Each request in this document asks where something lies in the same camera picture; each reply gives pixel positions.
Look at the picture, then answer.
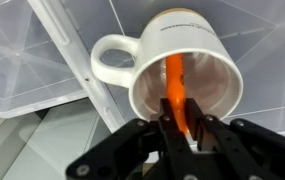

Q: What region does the large clear plastic storage box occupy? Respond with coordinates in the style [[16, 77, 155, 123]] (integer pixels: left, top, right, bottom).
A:
[[26, 0, 285, 134]]

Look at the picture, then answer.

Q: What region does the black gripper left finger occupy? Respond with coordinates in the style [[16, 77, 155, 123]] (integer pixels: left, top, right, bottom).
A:
[[66, 98, 200, 180]]

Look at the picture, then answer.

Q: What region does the white ceramic mug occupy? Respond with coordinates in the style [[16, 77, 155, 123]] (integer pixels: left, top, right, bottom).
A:
[[90, 8, 244, 123]]

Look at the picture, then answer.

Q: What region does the orange marker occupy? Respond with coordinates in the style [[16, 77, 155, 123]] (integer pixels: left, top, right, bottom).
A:
[[165, 53, 190, 137]]

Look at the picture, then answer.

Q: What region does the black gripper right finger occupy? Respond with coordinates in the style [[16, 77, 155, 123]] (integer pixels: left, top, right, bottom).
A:
[[185, 98, 285, 180]]

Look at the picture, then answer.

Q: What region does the small clear plastic storage box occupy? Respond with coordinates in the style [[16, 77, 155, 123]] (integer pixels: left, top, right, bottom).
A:
[[0, 0, 90, 119]]

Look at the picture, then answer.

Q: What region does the white partition post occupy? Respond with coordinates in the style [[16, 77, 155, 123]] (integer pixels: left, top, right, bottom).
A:
[[0, 99, 116, 180]]

